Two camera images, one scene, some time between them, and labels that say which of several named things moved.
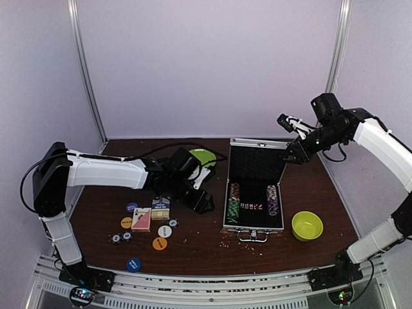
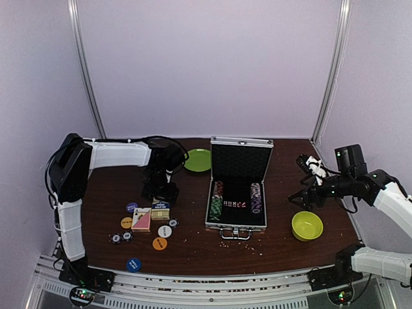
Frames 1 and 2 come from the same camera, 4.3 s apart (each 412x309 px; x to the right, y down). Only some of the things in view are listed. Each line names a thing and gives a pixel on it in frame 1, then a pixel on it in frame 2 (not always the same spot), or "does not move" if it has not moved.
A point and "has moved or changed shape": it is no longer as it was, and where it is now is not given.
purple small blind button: x=131 y=206 does not move
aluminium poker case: x=253 y=204 has moved or changed shape
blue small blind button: x=134 y=264 does not move
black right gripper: x=299 y=150 → x=306 y=193
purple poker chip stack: x=272 y=199 → x=255 y=197
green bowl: x=306 y=225 does not move
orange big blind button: x=159 y=243 does not move
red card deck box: x=141 y=219 does not move
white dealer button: x=165 y=231 does not move
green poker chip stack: x=233 y=210 → x=216 y=207
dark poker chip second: x=127 y=235 does not move
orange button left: x=126 y=222 does not move
